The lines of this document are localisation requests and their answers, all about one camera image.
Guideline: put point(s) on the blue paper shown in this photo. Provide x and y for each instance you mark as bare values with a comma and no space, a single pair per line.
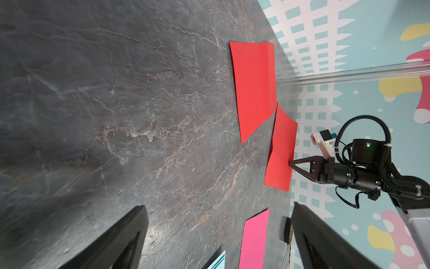
217,261

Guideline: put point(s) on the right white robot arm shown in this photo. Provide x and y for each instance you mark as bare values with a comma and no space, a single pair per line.
366,165

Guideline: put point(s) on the red paper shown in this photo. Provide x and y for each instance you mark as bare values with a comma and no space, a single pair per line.
278,172
254,74

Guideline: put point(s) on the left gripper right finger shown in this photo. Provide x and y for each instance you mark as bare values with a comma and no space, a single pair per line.
320,246

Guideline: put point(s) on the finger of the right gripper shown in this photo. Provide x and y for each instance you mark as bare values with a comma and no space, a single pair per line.
309,167

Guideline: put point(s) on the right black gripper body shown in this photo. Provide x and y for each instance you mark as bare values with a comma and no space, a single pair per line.
338,174

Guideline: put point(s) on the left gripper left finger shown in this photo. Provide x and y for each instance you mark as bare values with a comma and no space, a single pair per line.
120,247

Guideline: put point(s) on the black tape roll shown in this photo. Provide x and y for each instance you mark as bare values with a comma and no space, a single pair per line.
286,230

